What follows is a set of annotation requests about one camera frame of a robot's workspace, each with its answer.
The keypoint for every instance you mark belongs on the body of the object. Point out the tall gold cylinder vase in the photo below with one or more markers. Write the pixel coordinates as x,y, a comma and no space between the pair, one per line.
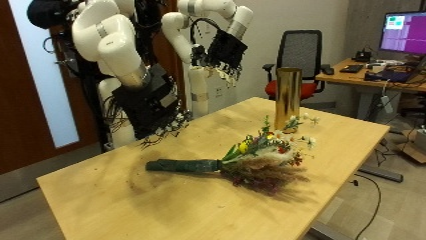
288,96

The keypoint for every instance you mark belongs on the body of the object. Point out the white wall socket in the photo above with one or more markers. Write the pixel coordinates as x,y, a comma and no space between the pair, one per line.
219,92

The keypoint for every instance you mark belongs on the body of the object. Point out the white power strip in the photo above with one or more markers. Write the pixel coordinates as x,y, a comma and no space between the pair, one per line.
388,104

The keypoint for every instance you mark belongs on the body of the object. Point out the person in black clothes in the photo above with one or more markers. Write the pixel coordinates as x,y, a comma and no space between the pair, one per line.
47,13

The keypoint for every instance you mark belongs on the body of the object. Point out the black desk phone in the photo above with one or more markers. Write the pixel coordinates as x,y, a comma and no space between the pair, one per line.
363,56

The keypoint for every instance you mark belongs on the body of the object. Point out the computer monitor with purple screen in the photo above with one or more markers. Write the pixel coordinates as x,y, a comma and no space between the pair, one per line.
407,33

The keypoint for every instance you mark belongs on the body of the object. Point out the wooden office desk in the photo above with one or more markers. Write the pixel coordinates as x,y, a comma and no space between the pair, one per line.
351,78

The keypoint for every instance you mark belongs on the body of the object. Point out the flower bouquet with green wrap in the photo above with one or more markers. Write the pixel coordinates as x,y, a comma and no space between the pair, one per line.
262,160

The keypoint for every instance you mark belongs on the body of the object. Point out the black mesh chair, red seat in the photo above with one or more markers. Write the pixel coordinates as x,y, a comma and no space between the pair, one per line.
300,50

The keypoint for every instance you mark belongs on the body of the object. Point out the cardboard box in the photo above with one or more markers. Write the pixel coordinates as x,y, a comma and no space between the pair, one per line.
415,148

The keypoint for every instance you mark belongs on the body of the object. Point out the black computer mouse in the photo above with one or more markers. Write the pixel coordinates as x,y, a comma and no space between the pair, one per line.
328,70

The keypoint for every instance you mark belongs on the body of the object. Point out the grey table foot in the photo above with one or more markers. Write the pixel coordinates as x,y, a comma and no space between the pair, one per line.
381,173

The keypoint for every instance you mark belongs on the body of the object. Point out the black keyboard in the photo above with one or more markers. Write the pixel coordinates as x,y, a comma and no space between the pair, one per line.
352,68

